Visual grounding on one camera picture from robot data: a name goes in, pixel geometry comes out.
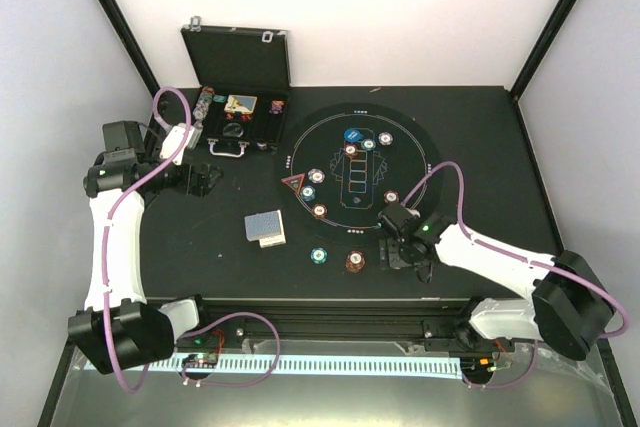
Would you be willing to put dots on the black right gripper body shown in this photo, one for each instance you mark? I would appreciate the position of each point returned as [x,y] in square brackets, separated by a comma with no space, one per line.
[401,258]

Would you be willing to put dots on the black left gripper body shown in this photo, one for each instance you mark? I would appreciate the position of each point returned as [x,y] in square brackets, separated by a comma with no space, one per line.
[185,185]

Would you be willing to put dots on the orange poker chip stack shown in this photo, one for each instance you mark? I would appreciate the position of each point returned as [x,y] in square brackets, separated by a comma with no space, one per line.
[355,261]

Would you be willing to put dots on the green poker chip stack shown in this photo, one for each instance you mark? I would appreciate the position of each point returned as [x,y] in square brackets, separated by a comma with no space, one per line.
[318,255]

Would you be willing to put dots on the green chip seat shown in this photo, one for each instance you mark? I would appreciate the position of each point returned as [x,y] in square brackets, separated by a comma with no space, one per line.
[308,193]
[368,144]

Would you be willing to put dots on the green chip top seat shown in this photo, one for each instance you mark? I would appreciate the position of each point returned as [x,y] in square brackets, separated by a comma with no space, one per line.
[368,144]

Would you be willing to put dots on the blue round button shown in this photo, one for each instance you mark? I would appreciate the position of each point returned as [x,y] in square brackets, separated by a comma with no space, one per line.
[352,135]

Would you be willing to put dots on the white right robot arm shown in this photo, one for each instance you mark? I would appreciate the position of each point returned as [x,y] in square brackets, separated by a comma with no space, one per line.
[500,267]

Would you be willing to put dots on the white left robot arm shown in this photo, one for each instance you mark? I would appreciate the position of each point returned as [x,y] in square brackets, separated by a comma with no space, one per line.
[117,328]

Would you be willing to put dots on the chip row in case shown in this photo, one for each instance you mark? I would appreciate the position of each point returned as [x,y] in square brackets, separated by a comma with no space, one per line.
[202,106]

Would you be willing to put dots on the blue playing card deck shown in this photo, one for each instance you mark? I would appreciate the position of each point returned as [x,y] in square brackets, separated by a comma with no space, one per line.
[263,225]

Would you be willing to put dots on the card pack in case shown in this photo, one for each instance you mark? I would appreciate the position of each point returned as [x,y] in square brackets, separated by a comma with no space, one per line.
[240,104]

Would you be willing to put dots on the red triangle marker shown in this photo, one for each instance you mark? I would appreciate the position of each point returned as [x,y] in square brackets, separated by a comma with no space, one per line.
[295,182]

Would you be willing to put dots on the white card box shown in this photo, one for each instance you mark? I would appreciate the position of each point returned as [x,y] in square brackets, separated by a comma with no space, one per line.
[272,241]

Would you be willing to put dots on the purple chip in case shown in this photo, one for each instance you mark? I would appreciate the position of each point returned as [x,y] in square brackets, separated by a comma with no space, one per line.
[277,107]

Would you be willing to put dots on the round black poker mat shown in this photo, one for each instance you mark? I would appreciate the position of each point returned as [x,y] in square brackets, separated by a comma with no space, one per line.
[353,189]

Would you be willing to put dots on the black poker chip case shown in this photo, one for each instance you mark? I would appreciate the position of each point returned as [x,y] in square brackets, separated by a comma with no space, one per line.
[244,61]

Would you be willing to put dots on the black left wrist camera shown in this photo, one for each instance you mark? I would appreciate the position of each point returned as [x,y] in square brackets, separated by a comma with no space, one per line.
[123,143]

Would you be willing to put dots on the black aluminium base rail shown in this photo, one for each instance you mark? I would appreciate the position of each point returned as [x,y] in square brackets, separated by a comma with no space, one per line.
[465,326]

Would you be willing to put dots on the white slotted cable duct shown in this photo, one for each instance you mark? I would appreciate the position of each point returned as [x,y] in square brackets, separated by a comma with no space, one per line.
[332,365]

